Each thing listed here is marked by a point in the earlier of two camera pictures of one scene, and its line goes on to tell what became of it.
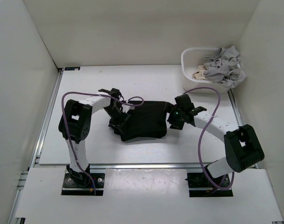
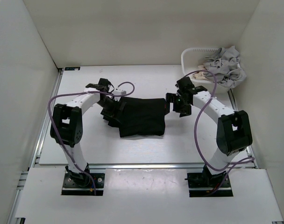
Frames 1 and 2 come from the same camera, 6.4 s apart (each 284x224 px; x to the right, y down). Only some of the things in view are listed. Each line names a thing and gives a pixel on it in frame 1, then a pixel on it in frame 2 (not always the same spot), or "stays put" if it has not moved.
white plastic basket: (191, 58) stays put
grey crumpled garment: (223, 66) stays put
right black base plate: (199, 186) stays put
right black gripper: (177, 125) to (170, 98)
